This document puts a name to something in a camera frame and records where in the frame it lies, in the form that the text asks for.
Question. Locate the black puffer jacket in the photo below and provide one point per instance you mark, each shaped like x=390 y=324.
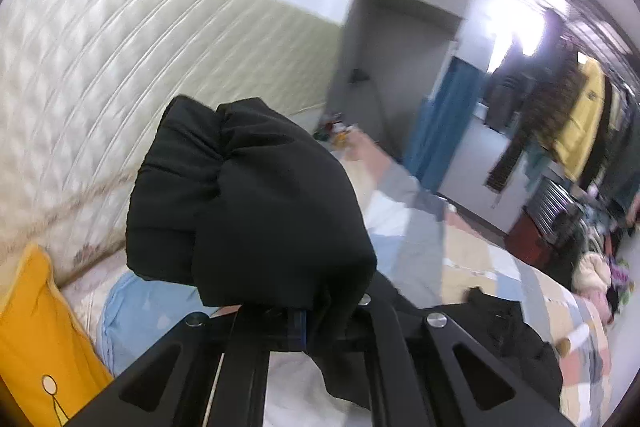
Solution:
x=250 y=202

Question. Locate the patchwork bed quilt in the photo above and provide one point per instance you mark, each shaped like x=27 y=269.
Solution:
x=450 y=257

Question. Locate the yellow pillow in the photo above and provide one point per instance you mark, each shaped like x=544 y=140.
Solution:
x=35 y=337

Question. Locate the pile of clothes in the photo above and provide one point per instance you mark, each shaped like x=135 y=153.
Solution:
x=600 y=267

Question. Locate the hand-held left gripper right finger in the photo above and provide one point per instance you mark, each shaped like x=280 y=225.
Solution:
x=370 y=332

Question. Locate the cluttered bedside items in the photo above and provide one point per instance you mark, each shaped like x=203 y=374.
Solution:
x=336 y=131

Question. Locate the clothes rack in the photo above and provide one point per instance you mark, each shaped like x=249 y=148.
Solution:
x=590 y=17

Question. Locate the light blue pillow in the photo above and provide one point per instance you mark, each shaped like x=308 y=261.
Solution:
x=145 y=322

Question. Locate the blue curtain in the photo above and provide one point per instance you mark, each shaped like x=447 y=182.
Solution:
x=440 y=127

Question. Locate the cream quilted headboard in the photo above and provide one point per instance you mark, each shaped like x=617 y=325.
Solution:
x=125 y=107

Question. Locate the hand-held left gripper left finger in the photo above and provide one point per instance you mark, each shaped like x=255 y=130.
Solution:
x=299 y=326

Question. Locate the reddish brown cabinet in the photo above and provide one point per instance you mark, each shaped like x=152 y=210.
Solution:
x=525 y=237

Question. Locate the yellow hanging garment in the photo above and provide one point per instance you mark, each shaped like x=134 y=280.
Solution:
x=585 y=117

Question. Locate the dark striped hanging garment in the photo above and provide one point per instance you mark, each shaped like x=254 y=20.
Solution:
x=530 y=127

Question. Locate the silver ribbed suitcase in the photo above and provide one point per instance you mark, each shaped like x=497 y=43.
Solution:
x=550 y=202

